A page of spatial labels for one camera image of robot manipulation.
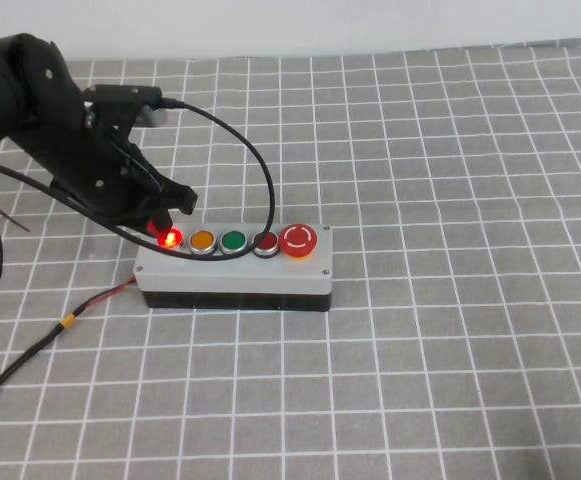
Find black camera cable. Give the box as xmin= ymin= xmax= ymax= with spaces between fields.
xmin=0 ymin=97 xmax=276 ymax=262

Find red mushroom emergency stop button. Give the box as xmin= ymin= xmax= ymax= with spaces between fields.
xmin=278 ymin=222 xmax=318 ymax=262

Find grey white checked tablecloth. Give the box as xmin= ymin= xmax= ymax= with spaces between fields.
xmin=0 ymin=38 xmax=581 ymax=480

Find red black power cable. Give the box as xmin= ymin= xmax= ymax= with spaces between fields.
xmin=0 ymin=276 xmax=142 ymax=427

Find lit red indicator button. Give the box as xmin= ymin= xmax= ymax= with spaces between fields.
xmin=158 ymin=227 xmax=186 ymax=254

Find green round push button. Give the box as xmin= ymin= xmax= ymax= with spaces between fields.
xmin=219 ymin=228 xmax=250 ymax=260

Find thin dark wire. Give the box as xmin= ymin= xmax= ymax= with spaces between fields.
xmin=0 ymin=191 xmax=32 ymax=233

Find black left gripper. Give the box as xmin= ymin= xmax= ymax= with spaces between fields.
xmin=13 ymin=32 xmax=200 ymax=237

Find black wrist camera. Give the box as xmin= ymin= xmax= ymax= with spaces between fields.
xmin=81 ymin=83 xmax=167 ymax=129

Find dark red round push button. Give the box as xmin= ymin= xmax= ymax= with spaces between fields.
xmin=252 ymin=229 xmax=282 ymax=261

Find yellow round push button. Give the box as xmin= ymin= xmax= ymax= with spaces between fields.
xmin=188 ymin=228 xmax=218 ymax=260

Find grey black button control box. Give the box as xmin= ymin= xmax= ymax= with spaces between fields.
xmin=134 ymin=221 xmax=336 ymax=314

